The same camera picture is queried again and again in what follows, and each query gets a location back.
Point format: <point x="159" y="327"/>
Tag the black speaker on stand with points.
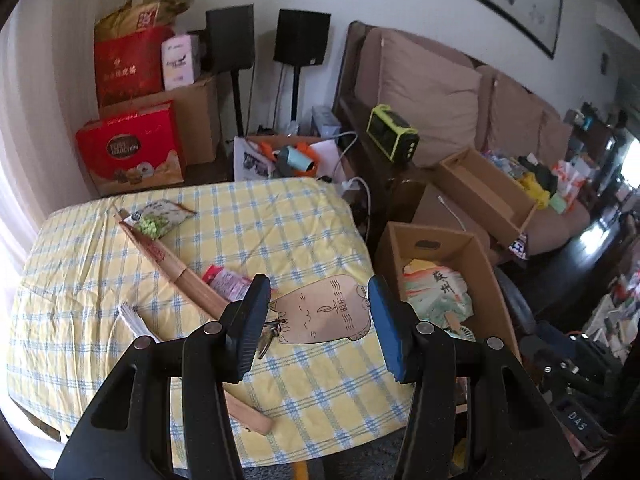
<point x="230" y="37"/>
<point x="302" y="37"/>

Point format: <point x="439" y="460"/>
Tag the green pea snack packet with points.
<point x="160" y="217"/>

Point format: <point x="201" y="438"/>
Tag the pink packet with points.
<point x="225" y="282"/>

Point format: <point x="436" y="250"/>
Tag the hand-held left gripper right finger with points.
<point x="387" y="325"/>

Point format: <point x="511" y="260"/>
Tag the wooden folding fan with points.
<point x="175" y="270"/>

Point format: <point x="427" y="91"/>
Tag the painted paper hand fan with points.
<point x="435" y="290"/>

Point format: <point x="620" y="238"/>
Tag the cat-shaped wooden fan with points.
<point x="320" y="310"/>

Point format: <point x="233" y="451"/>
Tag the white sheer curtain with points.
<point x="35" y="135"/>

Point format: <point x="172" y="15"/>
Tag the white printed leaflet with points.
<point x="250" y="160"/>

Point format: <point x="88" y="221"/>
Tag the light blue hair dryer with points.
<point x="297" y="159"/>

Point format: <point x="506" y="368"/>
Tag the white and pink box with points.
<point x="180" y="62"/>

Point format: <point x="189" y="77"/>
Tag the green portable radio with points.
<point x="390" y="132"/>

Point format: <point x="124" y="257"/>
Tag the deep cardboard box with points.
<point x="450" y="247"/>

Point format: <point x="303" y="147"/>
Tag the large brown carton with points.
<point x="200" y="120"/>

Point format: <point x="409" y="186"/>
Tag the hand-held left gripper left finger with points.
<point x="252" y="325"/>

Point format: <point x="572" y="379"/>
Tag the red gift box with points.
<point x="130" y="150"/>

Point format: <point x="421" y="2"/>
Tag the large brown cushion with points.
<point x="430" y="95"/>

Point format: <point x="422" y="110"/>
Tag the small brown cushion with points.
<point x="515" y="115"/>
<point x="555" y="135"/>

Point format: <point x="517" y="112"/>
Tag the red gift bag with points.
<point x="130" y="70"/>

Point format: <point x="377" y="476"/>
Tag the yellow plaid tablecloth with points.
<point x="280" y="230"/>

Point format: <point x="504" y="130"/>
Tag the dark green cloth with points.
<point x="542" y="172"/>

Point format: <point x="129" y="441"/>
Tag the gold paper bag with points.
<point x="135" y="15"/>

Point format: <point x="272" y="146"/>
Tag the shallow cardboard box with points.
<point x="485" y="195"/>

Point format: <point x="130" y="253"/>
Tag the orange and white bag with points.
<point x="570" y="180"/>

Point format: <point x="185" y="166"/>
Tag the brown sofa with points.
<point x="550" y="225"/>

